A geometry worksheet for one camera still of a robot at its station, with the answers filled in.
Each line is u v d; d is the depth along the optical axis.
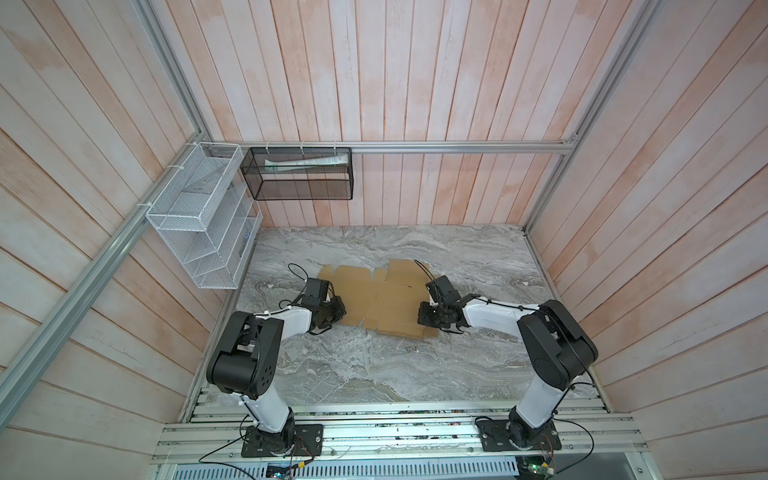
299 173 1.04
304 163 0.90
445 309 0.74
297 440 0.73
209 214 0.72
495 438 0.73
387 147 0.96
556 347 0.48
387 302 1.04
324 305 0.82
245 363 0.47
